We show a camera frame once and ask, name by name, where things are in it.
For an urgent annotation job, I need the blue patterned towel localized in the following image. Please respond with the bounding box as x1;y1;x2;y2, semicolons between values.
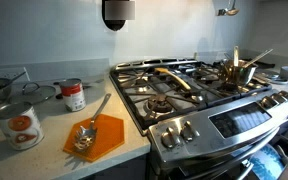
248;143;286;180

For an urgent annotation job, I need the orange hexagonal silicone mat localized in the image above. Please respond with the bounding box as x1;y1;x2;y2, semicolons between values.
62;113;126;163

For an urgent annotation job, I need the dark wall mounted object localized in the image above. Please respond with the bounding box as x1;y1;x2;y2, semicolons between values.
101;0;136;32

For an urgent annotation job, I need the black cast iron stove grate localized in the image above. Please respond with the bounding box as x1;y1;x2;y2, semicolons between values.
170;60;272;103
140;63;230;116
109;66;188;130

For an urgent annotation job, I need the silver stove knob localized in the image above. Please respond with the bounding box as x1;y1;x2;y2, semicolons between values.
278;90;288;101
160;126;182;149
259;95;279;110
270;92;288;104
179;120;200;142

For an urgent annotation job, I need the white wall outlet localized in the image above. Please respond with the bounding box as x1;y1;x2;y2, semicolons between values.
0;66;31;82

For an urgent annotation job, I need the stainless steel gas range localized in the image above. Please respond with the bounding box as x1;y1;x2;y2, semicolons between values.
108;57;288;180

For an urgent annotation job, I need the slotted silver serving spoon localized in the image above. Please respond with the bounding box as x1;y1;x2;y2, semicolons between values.
72;93;112;153

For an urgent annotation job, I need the glass pot lid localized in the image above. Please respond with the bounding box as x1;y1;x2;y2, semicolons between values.
7;82;57;105

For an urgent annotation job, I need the silver counter utensil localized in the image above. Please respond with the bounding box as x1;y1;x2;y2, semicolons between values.
253;72;288;86

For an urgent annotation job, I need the yellow handled utensil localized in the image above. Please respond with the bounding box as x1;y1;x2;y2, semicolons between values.
154;67;192;91

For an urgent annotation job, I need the hanging metal ladle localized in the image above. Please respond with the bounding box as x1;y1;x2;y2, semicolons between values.
216;0;241;17

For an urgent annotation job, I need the wide handled silver serving spoon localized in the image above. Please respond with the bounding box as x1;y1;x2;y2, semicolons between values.
233;45;240;68

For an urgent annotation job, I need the red label soup can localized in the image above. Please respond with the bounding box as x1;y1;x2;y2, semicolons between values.
58;78;87;113

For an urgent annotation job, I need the silver pot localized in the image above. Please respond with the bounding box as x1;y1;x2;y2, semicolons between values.
218;59;259;88

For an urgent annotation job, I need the thin handled silver serving spoon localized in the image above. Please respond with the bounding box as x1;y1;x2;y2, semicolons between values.
242;48;274;70

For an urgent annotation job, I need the large can orange fruit label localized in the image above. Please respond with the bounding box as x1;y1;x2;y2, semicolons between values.
0;101;45;151

